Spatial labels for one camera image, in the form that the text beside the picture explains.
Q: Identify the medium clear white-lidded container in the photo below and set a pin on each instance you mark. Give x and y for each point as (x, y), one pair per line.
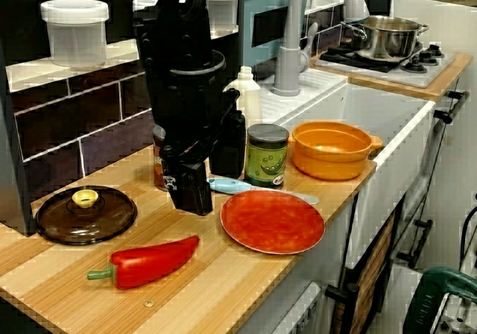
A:
(223, 9)

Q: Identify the brown beans can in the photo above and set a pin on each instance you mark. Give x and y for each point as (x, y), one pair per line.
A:
(157, 170)

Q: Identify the red toy pepper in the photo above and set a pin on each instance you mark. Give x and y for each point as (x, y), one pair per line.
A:
(149, 261)

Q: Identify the stainless steel pot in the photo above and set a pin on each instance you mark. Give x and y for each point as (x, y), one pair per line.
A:
(387, 39)

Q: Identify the white detergent bottle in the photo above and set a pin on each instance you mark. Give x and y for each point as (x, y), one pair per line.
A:
(250, 99)

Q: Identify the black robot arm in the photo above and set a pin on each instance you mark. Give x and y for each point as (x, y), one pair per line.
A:
(175, 24)

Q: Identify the silver aluminium frame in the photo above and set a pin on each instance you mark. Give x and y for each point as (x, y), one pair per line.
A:
(454, 319)

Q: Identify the large clear white-lidded container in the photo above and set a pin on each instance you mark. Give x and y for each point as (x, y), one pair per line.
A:
(74, 36)

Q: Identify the red round plate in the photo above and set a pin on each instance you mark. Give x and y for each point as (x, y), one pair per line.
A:
(272, 222)

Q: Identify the toy stove hob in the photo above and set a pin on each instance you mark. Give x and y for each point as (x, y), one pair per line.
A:
(428, 77)

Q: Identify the blue dish rack bin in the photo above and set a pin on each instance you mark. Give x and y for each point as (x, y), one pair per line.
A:
(246, 39)

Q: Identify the orange plastic pot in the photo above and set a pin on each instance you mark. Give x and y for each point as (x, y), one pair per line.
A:
(328, 162)

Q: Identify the brass screw head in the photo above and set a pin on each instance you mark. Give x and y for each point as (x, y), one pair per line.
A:
(149, 303)

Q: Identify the green clamp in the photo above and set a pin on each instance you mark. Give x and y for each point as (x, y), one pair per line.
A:
(432, 296)

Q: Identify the white toy sink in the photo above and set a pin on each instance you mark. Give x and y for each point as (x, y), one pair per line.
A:
(372, 103)

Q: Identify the dark framed wood panel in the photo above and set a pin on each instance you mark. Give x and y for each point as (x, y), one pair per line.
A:
(372, 274)

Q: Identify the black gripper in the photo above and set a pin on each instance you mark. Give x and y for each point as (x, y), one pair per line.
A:
(186, 118)

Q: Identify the grey toy faucet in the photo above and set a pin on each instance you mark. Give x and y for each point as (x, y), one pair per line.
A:
(287, 69)

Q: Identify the brown glass lid yellow knob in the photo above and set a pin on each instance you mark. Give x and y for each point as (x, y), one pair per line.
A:
(104, 218)

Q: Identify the grey dispenser panel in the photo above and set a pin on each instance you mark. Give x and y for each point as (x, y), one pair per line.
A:
(298, 311)

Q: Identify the green peas can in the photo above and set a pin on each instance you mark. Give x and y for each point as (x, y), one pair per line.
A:
(266, 159)

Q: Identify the small printed white-lidded container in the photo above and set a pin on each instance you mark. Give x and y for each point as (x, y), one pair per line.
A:
(143, 3)

